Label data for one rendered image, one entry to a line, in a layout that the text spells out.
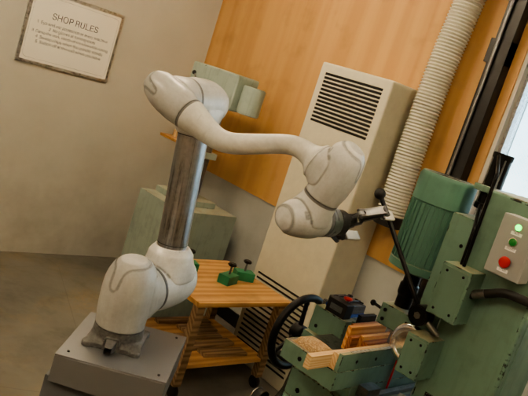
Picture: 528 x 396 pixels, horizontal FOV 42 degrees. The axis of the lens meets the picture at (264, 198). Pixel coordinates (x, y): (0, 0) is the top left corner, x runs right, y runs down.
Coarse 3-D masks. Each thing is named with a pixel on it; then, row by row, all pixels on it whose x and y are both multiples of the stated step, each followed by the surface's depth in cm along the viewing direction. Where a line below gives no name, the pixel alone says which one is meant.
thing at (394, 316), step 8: (384, 304) 214; (392, 304) 214; (384, 312) 213; (392, 312) 211; (400, 312) 210; (408, 312) 211; (376, 320) 215; (384, 320) 213; (392, 320) 211; (400, 320) 209; (408, 320) 208; (392, 328) 211
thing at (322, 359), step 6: (348, 348) 201; (354, 348) 203; (306, 354) 187; (312, 354) 187; (318, 354) 189; (324, 354) 190; (330, 354) 192; (306, 360) 187; (312, 360) 186; (318, 360) 189; (324, 360) 191; (330, 360) 193; (306, 366) 187; (312, 366) 188; (318, 366) 190; (324, 366) 192
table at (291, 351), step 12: (324, 336) 217; (288, 348) 204; (300, 348) 201; (336, 348) 210; (288, 360) 203; (300, 360) 200; (312, 372) 197; (324, 372) 194; (336, 372) 191; (348, 372) 195; (360, 372) 200; (372, 372) 206; (384, 372) 211; (396, 372) 216; (324, 384) 194; (336, 384) 193; (348, 384) 198
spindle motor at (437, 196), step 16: (432, 176) 201; (448, 176) 205; (416, 192) 205; (432, 192) 200; (448, 192) 198; (464, 192) 199; (416, 208) 204; (432, 208) 200; (448, 208) 199; (464, 208) 201; (416, 224) 203; (432, 224) 201; (448, 224) 200; (400, 240) 207; (416, 240) 202; (432, 240) 201; (416, 256) 202; (432, 256) 202; (416, 272) 203
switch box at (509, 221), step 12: (504, 216) 176; (516, 216) 174; (504, 228) 176; (504, 240) 176; (492, 252) 178; (504, 252) 175; (516, 252) 173; (492, 264) 177; (516, 264) 173; (504, 276) 175; (516, 276) 173
